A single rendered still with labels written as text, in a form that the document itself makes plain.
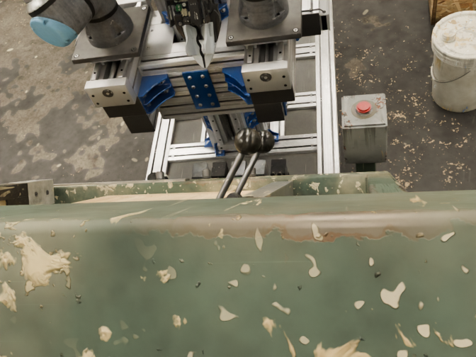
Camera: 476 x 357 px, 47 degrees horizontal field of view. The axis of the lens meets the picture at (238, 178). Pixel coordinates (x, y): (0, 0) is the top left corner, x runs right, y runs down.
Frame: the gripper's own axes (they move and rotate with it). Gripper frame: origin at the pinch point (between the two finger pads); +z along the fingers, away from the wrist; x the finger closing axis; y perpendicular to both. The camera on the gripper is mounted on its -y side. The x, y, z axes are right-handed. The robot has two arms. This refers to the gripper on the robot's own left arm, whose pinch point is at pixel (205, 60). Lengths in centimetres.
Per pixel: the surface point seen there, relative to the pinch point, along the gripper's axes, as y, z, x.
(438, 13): -185, 37, 69
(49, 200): -17, 41, -58
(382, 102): -40, 27, 36
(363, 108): -37, 27, 31
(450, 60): -132, 45, 67
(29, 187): -10, 33, -58
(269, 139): 27.5, 6.1, 16.1
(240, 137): 38.6, 0.7, 14.2
